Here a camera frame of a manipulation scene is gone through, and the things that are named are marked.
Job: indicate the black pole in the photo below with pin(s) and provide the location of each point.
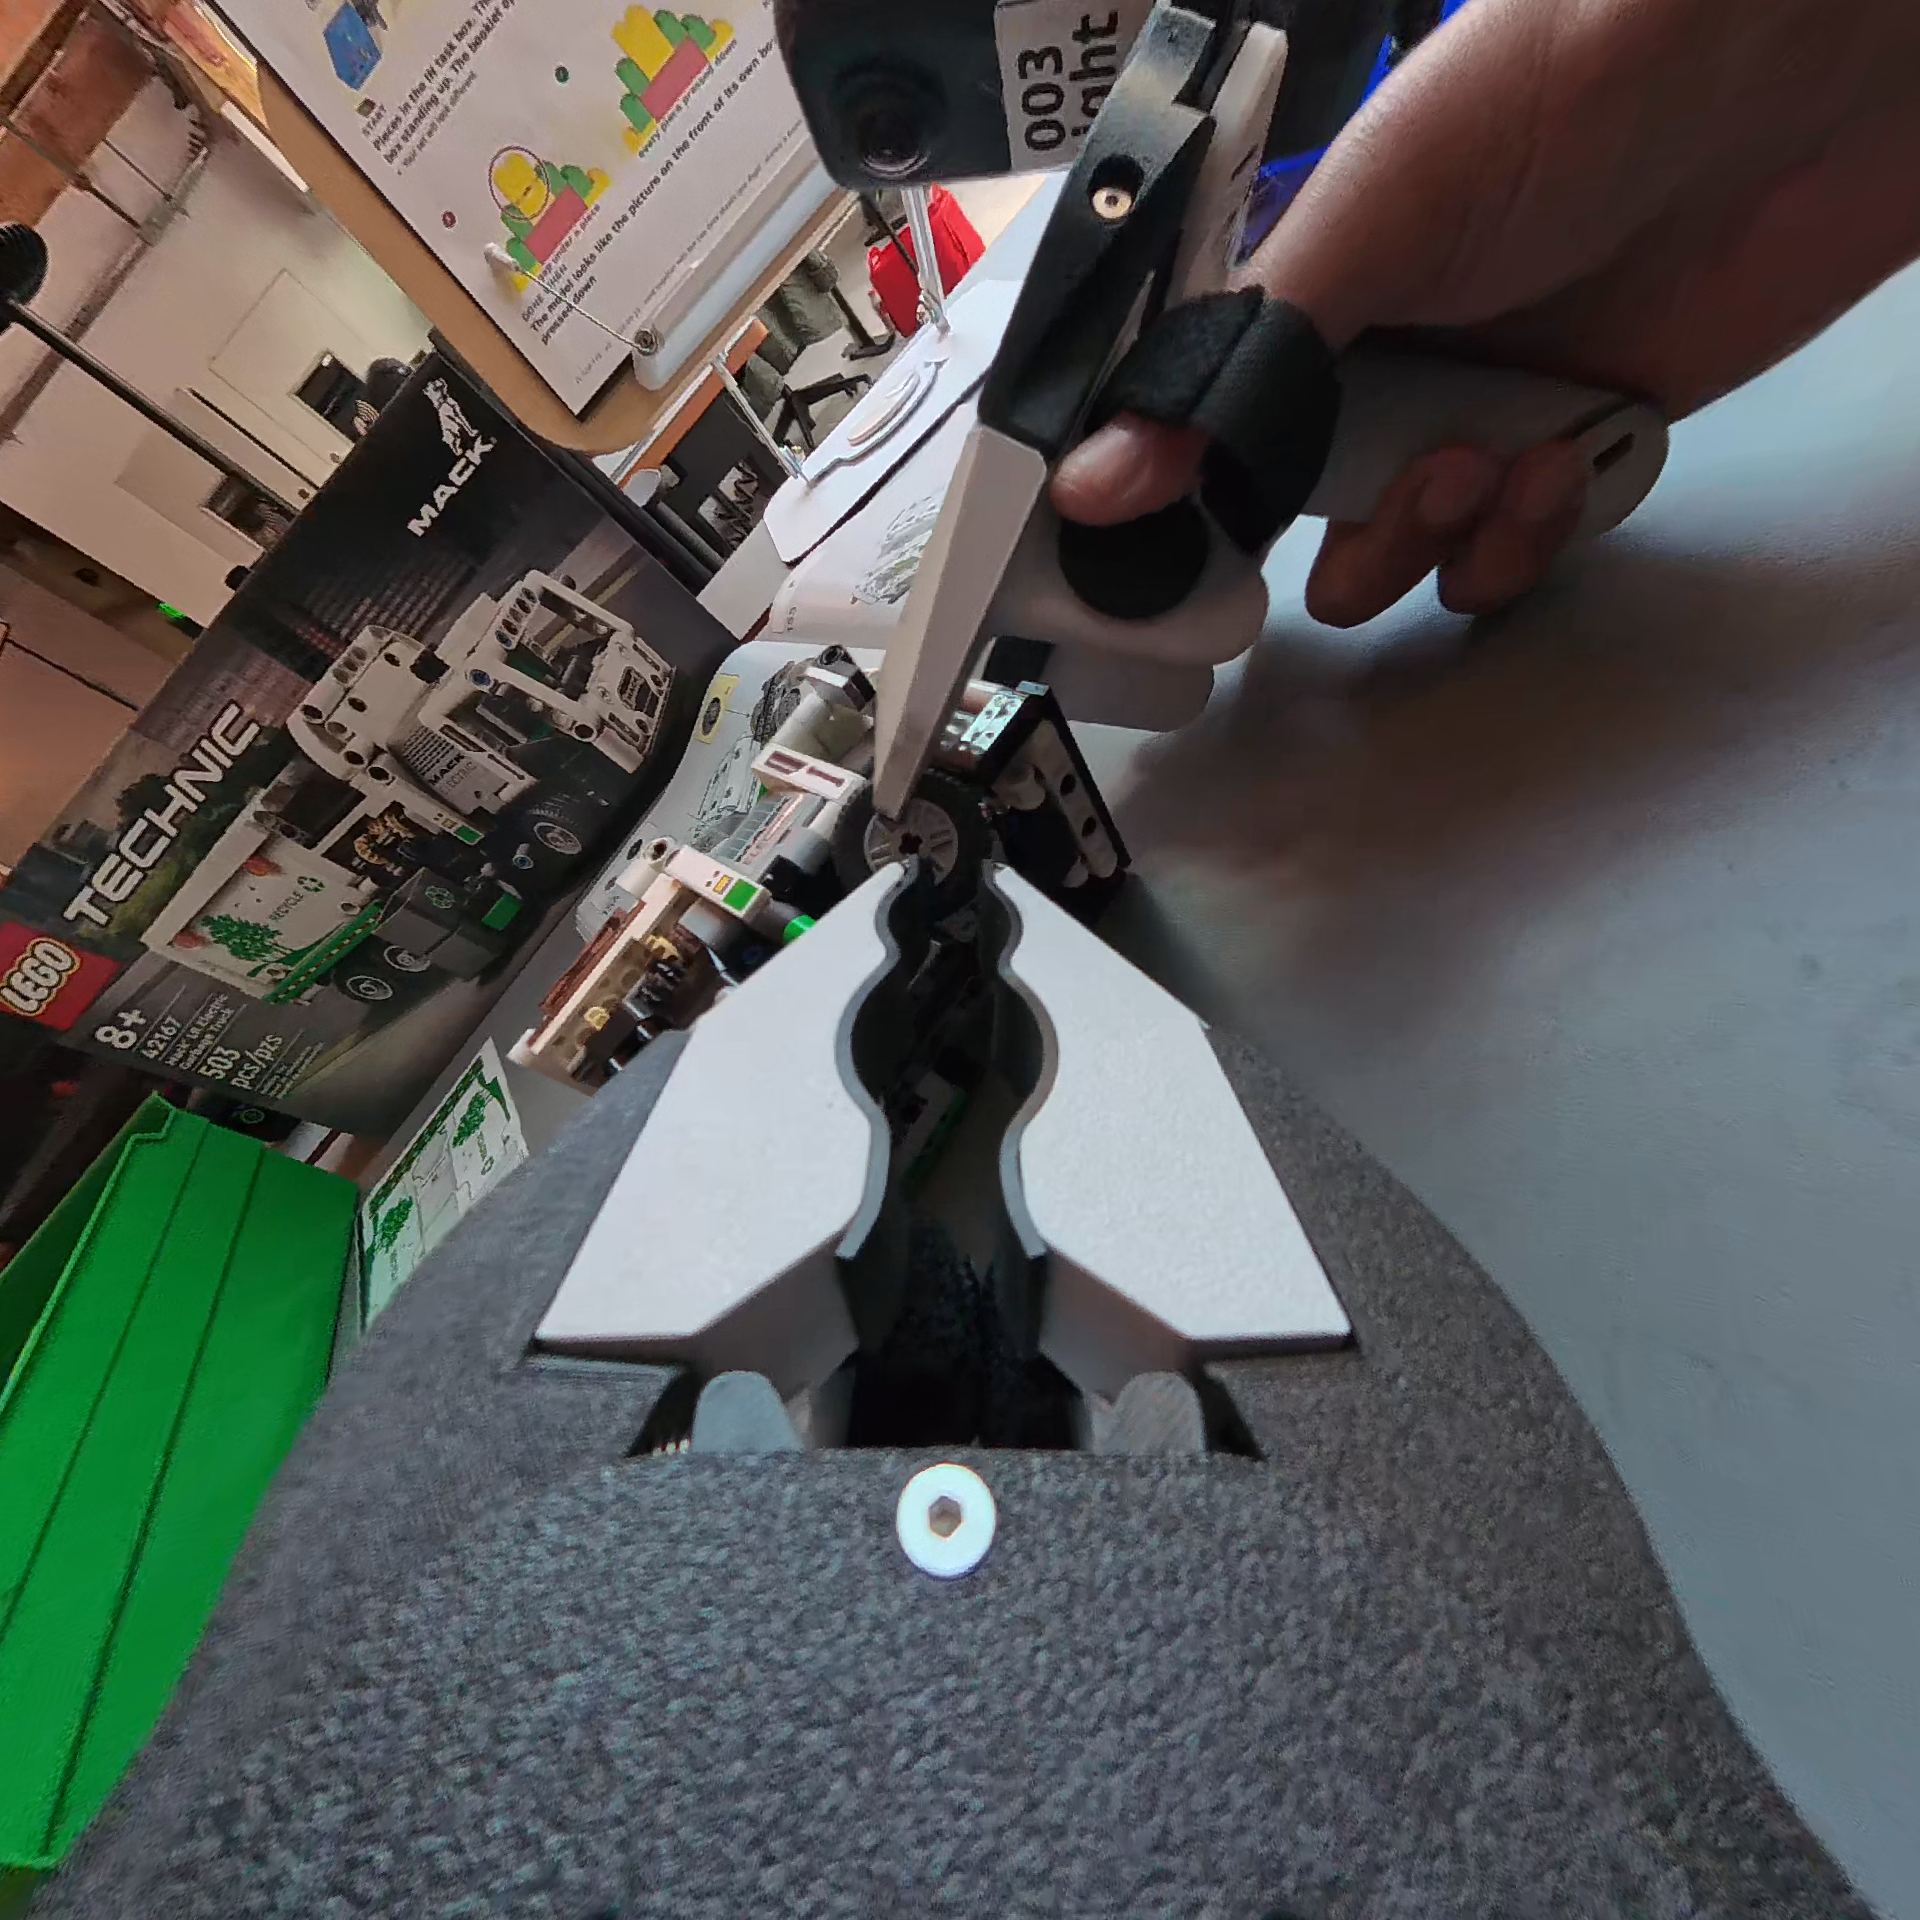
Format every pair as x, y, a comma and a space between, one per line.
150, 382

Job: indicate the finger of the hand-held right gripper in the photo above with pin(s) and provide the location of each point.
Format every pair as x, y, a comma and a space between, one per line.
969, 570

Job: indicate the black office chair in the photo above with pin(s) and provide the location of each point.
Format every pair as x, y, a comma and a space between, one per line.
811, 323

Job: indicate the instruction booklet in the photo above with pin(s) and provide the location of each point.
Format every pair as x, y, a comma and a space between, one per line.
818, 593

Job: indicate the red object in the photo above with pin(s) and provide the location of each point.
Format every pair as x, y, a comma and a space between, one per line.
901, 278

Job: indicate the toy truck set box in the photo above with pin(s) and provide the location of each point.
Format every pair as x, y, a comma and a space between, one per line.
374, 675

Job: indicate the white stand base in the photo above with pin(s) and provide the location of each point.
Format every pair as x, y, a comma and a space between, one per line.
884, 450

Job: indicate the green and white sticker sheet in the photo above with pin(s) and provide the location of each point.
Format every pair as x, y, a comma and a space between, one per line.
435, 1184

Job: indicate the lego truck model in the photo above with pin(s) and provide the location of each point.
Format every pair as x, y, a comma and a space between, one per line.
704, 889

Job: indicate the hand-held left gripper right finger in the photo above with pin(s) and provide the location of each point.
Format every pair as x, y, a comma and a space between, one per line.
1170, 1170

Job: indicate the person's right hand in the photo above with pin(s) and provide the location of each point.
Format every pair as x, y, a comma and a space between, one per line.
1575, 180

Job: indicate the green plastic bin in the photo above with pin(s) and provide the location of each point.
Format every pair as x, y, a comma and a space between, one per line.
150, 1424

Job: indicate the illustrated poster board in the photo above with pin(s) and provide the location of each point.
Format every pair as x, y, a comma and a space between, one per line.
495, 120

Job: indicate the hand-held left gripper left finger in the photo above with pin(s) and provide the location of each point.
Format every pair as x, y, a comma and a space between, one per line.
721, 1170

